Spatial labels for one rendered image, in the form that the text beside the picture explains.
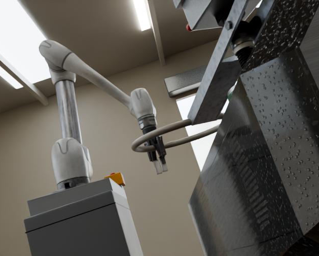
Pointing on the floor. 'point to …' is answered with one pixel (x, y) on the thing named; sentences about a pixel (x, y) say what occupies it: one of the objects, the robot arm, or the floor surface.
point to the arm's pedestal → (85, 228)
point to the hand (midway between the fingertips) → (160, 166)
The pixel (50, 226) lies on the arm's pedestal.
